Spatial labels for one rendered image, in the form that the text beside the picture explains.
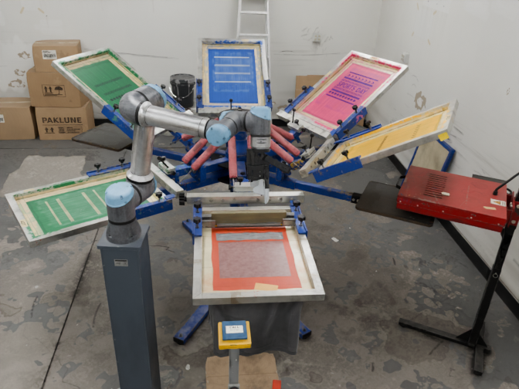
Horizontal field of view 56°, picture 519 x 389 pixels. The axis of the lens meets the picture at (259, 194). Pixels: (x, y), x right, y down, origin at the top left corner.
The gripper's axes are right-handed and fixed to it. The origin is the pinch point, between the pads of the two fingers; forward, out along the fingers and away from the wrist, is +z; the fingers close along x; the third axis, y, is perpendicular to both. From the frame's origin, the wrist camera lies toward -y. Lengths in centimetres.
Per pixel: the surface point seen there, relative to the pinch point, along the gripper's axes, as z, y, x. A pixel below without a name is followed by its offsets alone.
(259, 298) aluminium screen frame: 48, 0, -18
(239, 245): 37, 6, -61
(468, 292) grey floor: 109, -177, -152
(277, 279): 46, -10, -33
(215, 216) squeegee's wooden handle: 25, 18, -73
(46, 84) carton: -49, 211, -433
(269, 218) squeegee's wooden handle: 26, -11, -74
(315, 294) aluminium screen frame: 47, -25, -17
